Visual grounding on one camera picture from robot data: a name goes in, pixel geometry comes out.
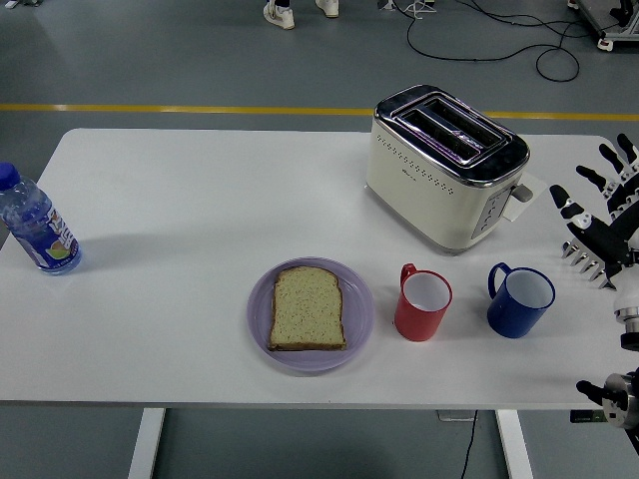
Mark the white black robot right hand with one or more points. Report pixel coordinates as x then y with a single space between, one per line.
614 234

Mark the blue cup white inside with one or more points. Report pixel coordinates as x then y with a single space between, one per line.
509 319

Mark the black desk control panel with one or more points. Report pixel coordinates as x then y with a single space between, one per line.
585 416

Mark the red cup white inside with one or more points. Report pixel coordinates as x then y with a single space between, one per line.
417 324

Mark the slice of toast bread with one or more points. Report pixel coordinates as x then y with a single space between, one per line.
307 312

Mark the silver metal toast rack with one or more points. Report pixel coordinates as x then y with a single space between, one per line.
584 262

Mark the white paper sheet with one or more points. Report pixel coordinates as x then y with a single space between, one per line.
539 185

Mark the cream chrome two-slot toaster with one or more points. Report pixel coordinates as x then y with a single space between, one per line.
424 199

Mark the white table leg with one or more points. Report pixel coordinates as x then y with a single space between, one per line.
146 444
516 444

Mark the grey box under table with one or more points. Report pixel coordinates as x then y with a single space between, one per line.
451 415

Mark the purple round plate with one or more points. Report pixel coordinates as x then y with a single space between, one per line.
360 309

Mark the person's white shoe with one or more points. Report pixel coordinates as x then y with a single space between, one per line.
278 15
328 7

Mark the clear water bottle blue cap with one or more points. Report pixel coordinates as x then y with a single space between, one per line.
35 224

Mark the grey wheeled equipment frame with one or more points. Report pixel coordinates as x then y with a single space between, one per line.
621 30

